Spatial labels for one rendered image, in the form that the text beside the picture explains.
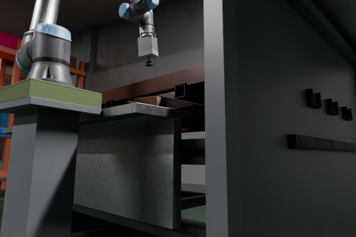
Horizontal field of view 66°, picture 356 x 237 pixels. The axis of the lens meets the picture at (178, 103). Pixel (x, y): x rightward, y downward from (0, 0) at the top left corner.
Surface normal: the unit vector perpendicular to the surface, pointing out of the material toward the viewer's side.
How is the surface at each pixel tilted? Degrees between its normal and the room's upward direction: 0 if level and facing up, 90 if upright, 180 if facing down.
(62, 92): 90
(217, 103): 90
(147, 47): 94
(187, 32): 90
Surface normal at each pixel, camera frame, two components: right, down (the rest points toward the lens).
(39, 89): 0.83, -0.10
